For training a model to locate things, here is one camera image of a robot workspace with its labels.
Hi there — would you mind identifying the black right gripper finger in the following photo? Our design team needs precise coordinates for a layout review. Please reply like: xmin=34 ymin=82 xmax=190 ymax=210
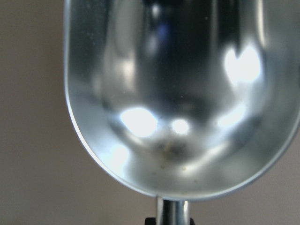
xmin=144 ymin=217 xmax=195 ymax=225

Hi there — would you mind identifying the stainless steel ice scoop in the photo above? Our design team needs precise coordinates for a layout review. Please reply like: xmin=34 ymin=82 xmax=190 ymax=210
xmin=64 ymin=0 xmax=300 ymax=225

